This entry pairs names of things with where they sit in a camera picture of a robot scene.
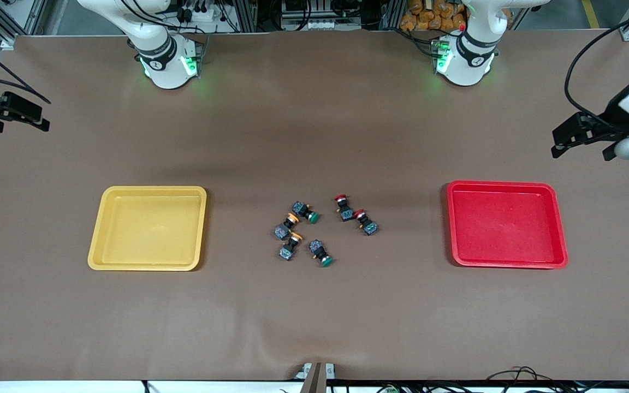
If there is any red cap push button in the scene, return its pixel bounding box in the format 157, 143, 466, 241
353, 209, 379, 236
334, 194, 355, 222

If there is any yellow push button red contact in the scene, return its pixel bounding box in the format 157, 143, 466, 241
274, 213, 300, 241

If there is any yellow push button green contact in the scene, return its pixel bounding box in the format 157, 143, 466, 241
279, 232, 304, 261

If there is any red plastic tray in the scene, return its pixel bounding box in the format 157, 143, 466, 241
446, 180, 569, 270

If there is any yellow plastic tray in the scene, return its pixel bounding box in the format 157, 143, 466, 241
87, 186, 207, 272

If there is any pile of orange packets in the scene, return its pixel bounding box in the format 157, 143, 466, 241
400, 0, 468, 32

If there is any green cap push button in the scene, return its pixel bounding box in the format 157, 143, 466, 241
292, 200, 321, 225
308, 239, 334, 268

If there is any white power strip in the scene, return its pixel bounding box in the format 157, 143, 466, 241
287, 19, 361, 31

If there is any large table cover mat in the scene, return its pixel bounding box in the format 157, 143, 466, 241
0, 30, 629, 382

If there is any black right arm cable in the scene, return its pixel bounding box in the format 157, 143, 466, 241
0, 35, 52, 104

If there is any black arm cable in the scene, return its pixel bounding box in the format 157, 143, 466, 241
0, 35, 52, 104
564, 0, 629, 132

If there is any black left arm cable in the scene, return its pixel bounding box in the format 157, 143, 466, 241
564, 0, 629, 132

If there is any black cables and plugs cluster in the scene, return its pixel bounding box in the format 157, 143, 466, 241
175, 0, 255, 33

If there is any black cable bundle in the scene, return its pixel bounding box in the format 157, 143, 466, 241
484, 366, 629, 393

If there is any grey metal mount post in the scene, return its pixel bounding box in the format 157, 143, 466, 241
295, 362, 336, 393

